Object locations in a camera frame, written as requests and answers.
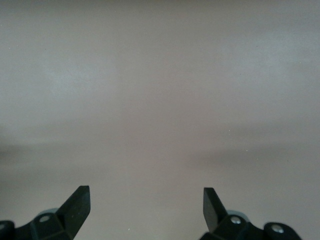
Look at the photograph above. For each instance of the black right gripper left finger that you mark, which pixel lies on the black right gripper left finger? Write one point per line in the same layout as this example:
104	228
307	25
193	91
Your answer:
77	210

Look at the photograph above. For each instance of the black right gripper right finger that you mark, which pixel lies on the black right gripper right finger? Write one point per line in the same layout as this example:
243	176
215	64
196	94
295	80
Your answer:
212	210

